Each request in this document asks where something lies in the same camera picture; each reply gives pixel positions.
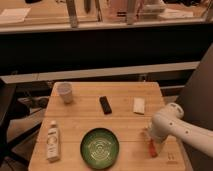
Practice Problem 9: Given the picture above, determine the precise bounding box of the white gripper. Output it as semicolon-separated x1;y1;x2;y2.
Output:
148;127;167;155

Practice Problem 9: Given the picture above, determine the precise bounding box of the red pepper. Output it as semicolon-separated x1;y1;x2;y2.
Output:
144;130;158;158

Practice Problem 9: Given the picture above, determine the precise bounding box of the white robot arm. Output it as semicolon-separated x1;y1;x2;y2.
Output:
147;103;213;157

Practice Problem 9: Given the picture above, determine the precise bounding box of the green ceramic plate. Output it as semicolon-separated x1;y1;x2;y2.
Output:
80;128;120;170

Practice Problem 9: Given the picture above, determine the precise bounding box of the white rectangular sponge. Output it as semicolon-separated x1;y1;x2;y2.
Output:
133;98;145;114

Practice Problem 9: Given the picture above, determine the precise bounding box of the black rectangular block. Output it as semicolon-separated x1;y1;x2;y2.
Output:
99;96;112;114

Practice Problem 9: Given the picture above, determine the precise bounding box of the white lotion bottle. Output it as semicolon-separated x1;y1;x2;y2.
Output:
46;121;60;162

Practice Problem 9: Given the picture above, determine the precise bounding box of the black office chair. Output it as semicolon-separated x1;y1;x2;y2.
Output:
0;78;41;166

